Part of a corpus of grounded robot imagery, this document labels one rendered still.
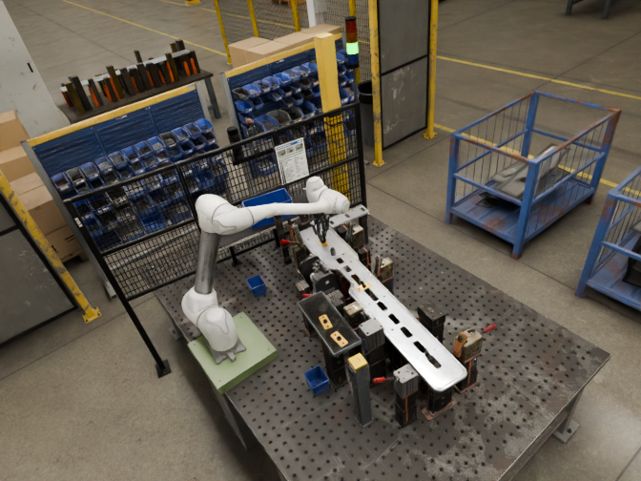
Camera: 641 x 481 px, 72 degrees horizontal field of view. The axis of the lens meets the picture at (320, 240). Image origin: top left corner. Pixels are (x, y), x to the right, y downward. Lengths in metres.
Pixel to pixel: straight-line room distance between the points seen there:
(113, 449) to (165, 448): 0.36
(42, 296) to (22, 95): 4.86
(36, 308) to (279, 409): 2.55
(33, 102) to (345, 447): 7.49
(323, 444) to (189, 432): 1.30
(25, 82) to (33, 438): 5.94
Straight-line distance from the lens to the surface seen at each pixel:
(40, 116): 8.70
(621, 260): 4.19
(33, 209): 4.88
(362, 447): 2.25
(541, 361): 2.60
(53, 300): 4.33
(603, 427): 3.34
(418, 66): 5.59
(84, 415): 3.79
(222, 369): 2.54
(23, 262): 4.09
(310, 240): 2.78
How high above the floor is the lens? 2.72
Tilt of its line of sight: 38 degrees down
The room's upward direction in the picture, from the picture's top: 9 degrees counter-clockwise
